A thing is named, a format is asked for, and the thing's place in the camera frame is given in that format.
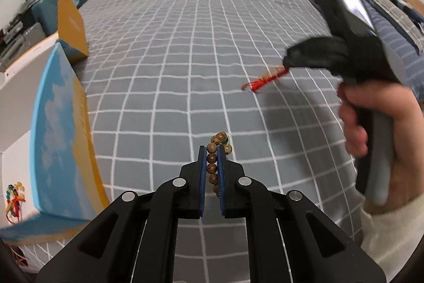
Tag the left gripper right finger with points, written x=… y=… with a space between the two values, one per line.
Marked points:
x=289 y=238

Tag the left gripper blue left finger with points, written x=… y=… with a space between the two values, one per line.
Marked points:
x=134 y=238

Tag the white sleeve forearm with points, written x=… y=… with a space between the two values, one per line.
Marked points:
x=391 y=238

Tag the right hand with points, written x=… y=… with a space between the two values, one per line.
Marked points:
x=399 y=103

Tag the blue yellow cardboard box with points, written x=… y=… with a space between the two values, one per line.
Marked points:
x=51 y=186

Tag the grey checked bed sheet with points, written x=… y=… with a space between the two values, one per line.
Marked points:
x=165 y=77

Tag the grey hard case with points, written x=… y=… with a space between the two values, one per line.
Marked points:
x=13 y=50

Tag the teal suitcase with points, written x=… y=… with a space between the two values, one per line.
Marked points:
x=45 y=12

